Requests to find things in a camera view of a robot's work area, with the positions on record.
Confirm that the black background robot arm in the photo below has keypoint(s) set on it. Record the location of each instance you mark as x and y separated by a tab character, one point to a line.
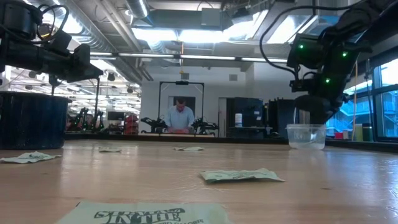
80	119
205	126
99	120
154	124

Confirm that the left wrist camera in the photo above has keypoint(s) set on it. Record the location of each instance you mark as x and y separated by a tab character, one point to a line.
60	42

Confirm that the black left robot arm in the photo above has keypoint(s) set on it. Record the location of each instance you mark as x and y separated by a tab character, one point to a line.
15	53

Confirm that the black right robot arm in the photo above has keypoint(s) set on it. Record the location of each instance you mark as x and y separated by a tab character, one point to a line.
357	25

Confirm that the dark monitor screen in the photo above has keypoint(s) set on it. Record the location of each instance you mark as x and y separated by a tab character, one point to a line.
115	115

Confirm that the tall black equipment case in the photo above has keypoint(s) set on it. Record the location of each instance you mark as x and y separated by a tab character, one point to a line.
281	118

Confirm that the black cabinet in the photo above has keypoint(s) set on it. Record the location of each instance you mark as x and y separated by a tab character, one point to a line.
245	116

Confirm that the black background station frame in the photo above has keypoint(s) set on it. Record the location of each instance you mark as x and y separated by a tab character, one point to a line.
182	82
97	99

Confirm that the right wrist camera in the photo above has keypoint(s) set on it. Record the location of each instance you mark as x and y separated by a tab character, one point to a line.
300	86

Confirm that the dark window frame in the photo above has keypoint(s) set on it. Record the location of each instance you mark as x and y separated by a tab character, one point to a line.
374	102

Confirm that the grey wall vent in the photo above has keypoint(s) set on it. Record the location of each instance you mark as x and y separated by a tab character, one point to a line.
233	77

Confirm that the green stevia sweetener packet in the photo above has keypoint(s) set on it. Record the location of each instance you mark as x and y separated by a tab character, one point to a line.
109	150
188	148
29	157
146	214
239	175

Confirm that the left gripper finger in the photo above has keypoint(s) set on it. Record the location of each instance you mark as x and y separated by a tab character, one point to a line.
87	63

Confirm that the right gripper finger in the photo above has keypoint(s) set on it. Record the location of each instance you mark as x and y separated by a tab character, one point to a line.
325	116
304	115

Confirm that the clear plastic container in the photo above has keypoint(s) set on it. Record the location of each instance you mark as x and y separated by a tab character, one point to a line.
306	137

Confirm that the person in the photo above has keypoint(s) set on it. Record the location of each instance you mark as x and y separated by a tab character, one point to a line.
179	116

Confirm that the grey ceiling box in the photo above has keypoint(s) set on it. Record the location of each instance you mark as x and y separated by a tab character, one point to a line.
211	17

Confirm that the silver ceiling duct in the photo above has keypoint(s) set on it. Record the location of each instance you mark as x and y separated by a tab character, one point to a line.
136	7

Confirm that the dark blue round bin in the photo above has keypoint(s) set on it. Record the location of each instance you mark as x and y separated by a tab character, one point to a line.
31	121

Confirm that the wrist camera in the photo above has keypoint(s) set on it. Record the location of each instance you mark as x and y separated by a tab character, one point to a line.
300	86
60	42

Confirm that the white canister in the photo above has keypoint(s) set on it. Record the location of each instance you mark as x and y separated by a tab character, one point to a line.
238	119

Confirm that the long ceiling light strip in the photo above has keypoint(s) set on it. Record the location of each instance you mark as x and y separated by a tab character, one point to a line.
186	57

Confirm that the ceiling dome fixture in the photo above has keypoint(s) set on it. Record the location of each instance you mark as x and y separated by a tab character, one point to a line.
45	30

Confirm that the red storage bins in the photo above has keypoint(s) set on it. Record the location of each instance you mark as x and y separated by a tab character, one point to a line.
131	124

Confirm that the small red box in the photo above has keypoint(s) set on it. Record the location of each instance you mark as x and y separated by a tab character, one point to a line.
339	136

